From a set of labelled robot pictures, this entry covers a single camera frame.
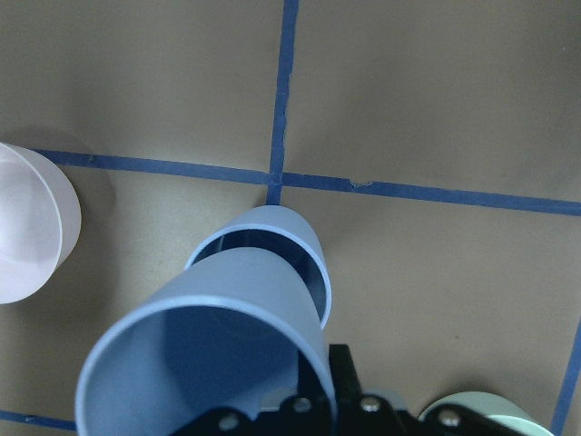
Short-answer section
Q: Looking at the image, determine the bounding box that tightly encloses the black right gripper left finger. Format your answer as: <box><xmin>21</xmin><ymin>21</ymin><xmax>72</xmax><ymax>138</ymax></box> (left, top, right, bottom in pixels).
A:
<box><xmin>255</xmin><ymin>353</ymin><xmax>333</xmax><ymax>436</ymax></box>

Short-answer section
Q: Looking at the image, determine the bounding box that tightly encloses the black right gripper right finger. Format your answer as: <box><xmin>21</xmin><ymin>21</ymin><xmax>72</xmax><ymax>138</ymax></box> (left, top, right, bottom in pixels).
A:
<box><xmin>329</xmin><ymin>344</ymin><xmax>422</xmax><ymax>436</ymax></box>

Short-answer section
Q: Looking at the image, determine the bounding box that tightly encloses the blue cup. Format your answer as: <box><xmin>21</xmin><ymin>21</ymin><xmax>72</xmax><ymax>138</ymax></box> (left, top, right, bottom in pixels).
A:
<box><xmin>75</xmin><ymin>247</ymin><xmax>335</xmax><ymax>435</ymax></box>
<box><xmin>185</xmin><ymin>205</ymin><xmax>332</xmax><ymax>327</ymax></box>

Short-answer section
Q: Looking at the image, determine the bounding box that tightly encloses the green bowl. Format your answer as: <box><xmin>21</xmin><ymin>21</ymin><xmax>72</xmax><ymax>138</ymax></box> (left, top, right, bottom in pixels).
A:
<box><xmin>419</xmin><ymin>391</ymin><xmax>552</xmax><ymax>435</ymax></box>

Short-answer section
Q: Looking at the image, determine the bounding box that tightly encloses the pink bowl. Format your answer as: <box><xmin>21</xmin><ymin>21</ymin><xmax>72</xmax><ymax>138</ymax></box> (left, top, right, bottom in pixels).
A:
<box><xmin>1</xmin><ymin>144</ymin><xmax>82</xmax><ymax>304</ymax></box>

